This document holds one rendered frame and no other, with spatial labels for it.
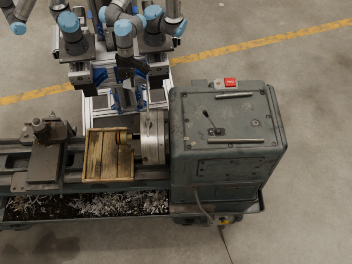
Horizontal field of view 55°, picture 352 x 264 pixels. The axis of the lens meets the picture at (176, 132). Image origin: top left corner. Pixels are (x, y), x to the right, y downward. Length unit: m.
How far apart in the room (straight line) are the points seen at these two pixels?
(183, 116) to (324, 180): 1.78
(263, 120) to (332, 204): 1.52
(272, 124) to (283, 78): 1.94
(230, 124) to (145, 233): 1.38
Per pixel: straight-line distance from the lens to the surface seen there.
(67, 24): 2.13
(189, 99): 1.84
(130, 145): 1.89
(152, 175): 2.05
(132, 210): 2.29
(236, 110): 1.83
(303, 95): 3.67
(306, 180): 3.19
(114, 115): 3.06
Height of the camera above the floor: 2.74
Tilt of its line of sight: 59 degrees down
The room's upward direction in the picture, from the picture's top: 1 degrees clockwise
